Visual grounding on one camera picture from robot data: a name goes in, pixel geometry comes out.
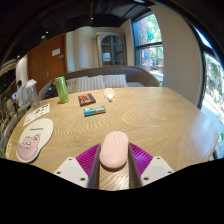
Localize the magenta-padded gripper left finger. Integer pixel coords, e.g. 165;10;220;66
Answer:
53;143;102;189

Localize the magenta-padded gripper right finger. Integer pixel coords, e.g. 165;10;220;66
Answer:
127;142;175;189

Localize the pink computer mouse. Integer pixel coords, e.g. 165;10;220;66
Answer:
99;130;130;170

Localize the white mouse pad, pink wrist rest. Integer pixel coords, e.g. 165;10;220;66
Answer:
15;117;54;164

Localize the small teal packet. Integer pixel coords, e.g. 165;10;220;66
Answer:
83;105;107;117

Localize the small black and red box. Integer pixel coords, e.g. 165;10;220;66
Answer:
77;93;97;108

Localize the white printed paper sheet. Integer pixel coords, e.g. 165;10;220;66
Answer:
23;103;51;127

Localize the clear wrapped snack bag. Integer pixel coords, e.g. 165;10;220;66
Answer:
103;87;116;102

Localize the green drink can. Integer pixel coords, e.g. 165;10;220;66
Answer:
54;76;70;104

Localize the striped cushion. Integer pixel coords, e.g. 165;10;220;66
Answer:
65;77;79;95
76;75;106;93
103;73;129;89

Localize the black bag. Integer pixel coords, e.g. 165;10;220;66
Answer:
44;79;60;100

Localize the grey curved sofa bench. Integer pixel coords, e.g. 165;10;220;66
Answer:
39;65;160;99

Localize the person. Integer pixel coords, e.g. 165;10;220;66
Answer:
14;79;28;108

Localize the brown wooden door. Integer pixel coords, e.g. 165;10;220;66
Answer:
27;33;69;94

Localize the arched glass-door cabinet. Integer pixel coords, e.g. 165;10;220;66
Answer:
96;32;128;68

